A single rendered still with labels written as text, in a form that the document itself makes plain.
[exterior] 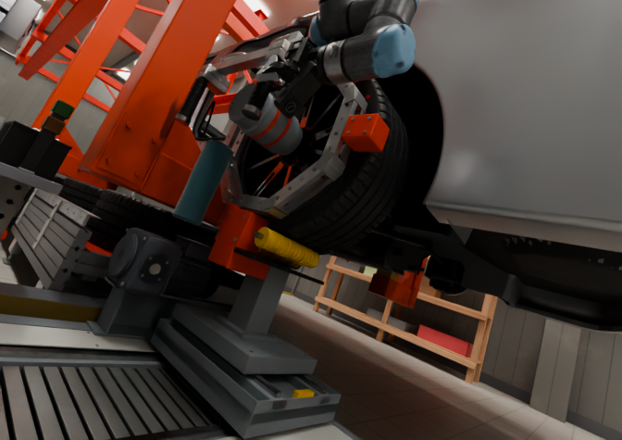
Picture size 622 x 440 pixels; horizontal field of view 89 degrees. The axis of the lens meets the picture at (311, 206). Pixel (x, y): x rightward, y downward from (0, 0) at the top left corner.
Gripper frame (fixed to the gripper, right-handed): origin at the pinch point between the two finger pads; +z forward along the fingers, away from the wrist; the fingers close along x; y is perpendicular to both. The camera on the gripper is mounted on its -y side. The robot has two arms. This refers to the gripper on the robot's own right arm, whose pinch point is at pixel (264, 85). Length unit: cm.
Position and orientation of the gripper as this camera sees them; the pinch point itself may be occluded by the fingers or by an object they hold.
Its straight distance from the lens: 80.3
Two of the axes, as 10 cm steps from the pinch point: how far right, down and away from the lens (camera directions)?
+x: -5.8, -3.8, -7.2
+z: -7.4, -1.3, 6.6
